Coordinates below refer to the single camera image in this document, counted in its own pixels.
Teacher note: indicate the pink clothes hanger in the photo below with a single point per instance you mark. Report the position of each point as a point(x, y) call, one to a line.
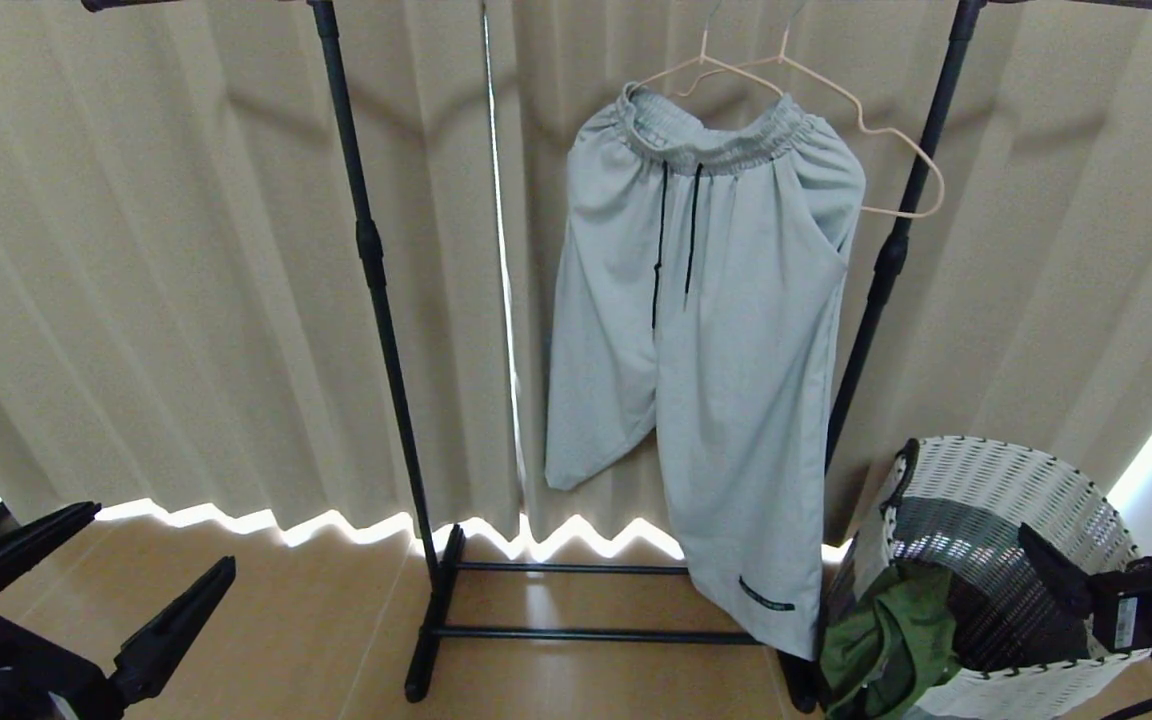
point(784, 45)
point(705, 48)

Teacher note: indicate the black clothes rack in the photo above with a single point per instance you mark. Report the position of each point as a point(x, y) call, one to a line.
point(376, 260)

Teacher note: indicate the green long-sleeved shirt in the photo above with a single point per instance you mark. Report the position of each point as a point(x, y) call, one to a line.
point(886, 640)

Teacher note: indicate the pale grey shorts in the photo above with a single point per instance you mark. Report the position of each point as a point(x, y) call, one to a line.
point(736, 400)

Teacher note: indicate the white laundry basket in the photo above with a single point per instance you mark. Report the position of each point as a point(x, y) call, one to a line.
point(996, 480)

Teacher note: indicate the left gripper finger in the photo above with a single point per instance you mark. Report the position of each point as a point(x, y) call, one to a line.
point(26, 550)
point(166, 640)

